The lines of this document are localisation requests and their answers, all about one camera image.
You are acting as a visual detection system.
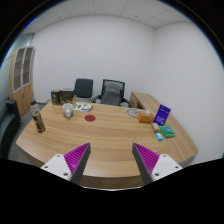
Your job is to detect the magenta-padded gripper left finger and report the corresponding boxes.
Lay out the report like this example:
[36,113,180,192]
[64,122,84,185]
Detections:
[40,142,92,185]

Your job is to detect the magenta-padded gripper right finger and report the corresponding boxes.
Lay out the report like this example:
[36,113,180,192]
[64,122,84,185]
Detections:
[132,142,184,186]

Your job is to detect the clear bottle with dark drink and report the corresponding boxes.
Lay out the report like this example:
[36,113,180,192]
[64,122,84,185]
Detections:
[30,100,47,134]

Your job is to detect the wooden shelf cabinet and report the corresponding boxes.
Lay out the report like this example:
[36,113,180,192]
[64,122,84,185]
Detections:
[8,46,36,118]

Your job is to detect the black padded office chair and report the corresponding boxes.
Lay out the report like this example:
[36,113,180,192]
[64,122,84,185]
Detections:
[73,78,95,103]

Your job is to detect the dark striped cardboard box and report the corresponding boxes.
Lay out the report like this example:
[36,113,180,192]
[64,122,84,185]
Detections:
[59,87,75,98]

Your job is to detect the flat round red coaster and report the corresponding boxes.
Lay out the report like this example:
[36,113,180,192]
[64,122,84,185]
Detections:
[84,114,97,122]

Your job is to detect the purple standing card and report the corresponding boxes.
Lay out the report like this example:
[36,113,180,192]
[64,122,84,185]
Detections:
[153,104,172,127]

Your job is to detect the white printed sticker sheet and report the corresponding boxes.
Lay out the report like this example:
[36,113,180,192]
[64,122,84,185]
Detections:
[73,102,94,112]

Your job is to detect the small blue box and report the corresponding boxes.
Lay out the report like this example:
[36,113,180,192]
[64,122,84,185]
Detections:
[154,132,165,142]

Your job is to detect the black leather sofa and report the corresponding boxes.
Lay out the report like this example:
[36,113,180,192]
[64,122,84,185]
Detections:
[0,99,22,159]

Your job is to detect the white and grey mug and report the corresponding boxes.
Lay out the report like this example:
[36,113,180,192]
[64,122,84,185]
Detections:
[61,102,74,119]

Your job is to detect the green box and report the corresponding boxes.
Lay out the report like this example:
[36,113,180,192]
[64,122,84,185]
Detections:
[158,125,176,139]

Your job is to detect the small dark brown box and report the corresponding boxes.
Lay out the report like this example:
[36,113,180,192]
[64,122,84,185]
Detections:
[50,88,62,106]

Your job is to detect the wooden side desk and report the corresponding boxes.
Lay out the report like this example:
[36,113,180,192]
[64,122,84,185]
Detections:
[129,91,168,111]

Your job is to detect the small yellow box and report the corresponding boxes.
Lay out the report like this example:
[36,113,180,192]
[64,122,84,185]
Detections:
[149,121,161,133]

